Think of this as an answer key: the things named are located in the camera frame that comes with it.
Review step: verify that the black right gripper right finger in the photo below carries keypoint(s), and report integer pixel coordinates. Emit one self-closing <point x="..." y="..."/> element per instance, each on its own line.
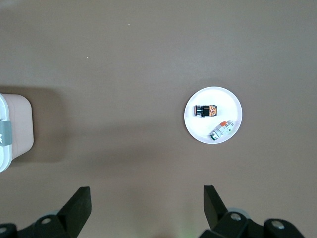
<point x="215" y="210"/>

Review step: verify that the white lidded box grey clips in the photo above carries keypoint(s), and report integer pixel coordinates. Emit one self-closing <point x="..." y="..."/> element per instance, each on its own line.
<point x="19" y="129"/>

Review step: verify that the orange and black push-button switch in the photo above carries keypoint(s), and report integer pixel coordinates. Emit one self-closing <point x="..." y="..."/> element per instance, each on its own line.
<point x="206" y="110"/>

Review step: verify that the pale pink round plate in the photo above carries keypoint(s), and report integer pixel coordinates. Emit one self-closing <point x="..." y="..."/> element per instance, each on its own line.
<point x="218" y="99"/>

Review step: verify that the small white orange part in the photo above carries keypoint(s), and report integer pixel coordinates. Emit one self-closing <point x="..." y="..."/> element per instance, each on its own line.
<point x="221" y="131"/>

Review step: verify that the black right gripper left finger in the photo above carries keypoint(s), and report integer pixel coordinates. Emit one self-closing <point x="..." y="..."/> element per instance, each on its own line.
<point x="76" y="208"/>

